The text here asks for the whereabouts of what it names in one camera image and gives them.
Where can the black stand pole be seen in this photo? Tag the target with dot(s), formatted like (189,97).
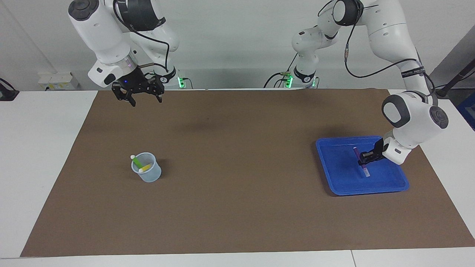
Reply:
(451,83)

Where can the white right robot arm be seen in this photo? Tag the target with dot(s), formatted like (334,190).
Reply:
(100,33)

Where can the brown table mat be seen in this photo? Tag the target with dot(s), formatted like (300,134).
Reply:
(237,193)

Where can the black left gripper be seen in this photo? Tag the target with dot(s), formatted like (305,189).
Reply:
(379,150)

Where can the white power strip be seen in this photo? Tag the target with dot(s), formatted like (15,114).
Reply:
(55,81)

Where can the clear plastic measuring cup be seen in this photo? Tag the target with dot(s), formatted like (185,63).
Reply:
(150,177)

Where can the yellow highlighter pen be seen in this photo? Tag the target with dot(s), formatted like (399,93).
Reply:
(146,168)

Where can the blue plastic tray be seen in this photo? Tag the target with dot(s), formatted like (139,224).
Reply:
(341,178)

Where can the purple highlighter pen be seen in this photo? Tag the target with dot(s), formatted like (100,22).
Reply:
(365,171)

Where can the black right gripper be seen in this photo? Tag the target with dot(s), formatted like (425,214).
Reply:
(136,81)

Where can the green highlighter pen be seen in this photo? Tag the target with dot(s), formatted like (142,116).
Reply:
(137,161)

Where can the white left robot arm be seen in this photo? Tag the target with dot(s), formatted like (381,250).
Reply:
(393,37)

